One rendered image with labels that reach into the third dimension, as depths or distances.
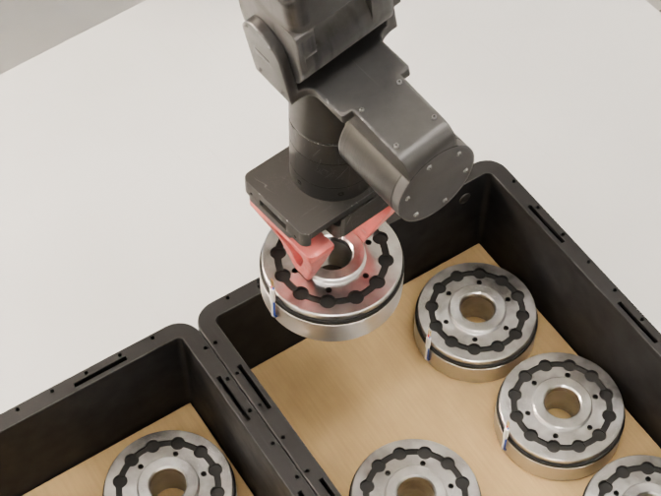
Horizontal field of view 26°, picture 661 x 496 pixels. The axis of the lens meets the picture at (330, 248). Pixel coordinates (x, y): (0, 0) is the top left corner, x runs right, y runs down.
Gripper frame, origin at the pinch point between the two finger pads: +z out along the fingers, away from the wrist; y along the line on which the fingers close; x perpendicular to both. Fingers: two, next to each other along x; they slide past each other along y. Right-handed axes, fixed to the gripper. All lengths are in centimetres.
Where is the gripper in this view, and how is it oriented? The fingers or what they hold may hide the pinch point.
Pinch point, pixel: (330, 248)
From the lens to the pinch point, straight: 101.3
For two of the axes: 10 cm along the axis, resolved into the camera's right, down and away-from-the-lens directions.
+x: -6.5, -6.2, 4.4
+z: -0.1, 5.8, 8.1
